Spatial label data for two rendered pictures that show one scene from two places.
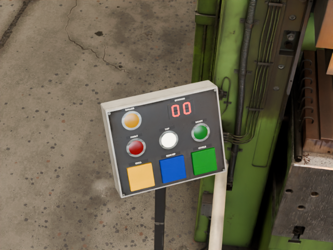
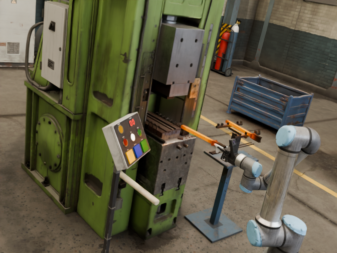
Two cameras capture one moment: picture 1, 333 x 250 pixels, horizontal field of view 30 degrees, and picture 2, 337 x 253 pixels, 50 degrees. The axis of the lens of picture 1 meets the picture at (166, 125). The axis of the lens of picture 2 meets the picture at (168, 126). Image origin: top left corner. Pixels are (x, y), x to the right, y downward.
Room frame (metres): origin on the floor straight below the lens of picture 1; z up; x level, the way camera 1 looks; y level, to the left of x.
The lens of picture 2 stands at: (-0.29, 1.53, 2.02)
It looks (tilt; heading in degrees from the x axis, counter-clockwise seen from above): 21 degrees down; 307
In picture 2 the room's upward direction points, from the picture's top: 11 degrees clockwise
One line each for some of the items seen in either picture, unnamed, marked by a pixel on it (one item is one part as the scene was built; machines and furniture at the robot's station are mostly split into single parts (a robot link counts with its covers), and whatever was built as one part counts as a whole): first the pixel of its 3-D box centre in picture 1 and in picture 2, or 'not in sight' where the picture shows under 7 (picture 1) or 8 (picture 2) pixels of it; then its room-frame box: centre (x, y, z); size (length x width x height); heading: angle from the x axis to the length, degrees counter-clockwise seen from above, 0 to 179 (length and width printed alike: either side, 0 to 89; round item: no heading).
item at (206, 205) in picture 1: (212, 204); (115, 203); (1.41, -0.20, 0.36); 0.09 x 0.07 x 0.12; 84
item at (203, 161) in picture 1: (203, 160); (143, 145); (1.14, -0.12, 1.01); 0.07 x 0.05 x 0.07; 109
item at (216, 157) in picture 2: not in sight; (231, 155); (0.99, -1.12, 0.74); 0.40 x 0.30 x 0.02; 77
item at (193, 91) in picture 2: not in sight; (194, 88); (1.36, -0.87, 1.27); 0.09 x 0.02 x 0.17; 84
